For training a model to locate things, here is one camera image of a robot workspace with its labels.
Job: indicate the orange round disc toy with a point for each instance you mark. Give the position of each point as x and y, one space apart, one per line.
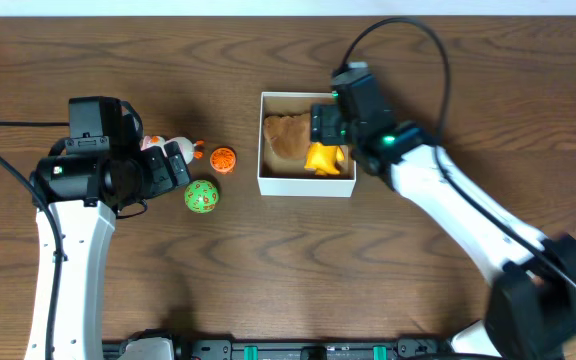
223 160

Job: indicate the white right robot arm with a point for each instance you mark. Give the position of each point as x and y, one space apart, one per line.
531 311

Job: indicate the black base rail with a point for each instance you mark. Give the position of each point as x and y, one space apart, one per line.
230 349

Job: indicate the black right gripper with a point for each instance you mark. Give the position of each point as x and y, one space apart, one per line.
325 124

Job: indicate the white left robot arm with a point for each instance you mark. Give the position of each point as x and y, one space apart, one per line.
85 191

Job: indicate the yellow rubber duck toy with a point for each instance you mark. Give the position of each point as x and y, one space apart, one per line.
323 159

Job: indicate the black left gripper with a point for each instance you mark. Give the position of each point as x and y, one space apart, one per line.
166 167

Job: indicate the pink white duck toy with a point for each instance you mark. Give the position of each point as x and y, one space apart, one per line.
189 149

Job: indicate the white open box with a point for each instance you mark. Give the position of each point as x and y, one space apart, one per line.
280 177

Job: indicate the green patterned ball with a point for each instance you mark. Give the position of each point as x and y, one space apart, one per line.
201 196

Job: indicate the brown plush toy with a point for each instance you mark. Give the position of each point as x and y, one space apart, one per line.
288 136

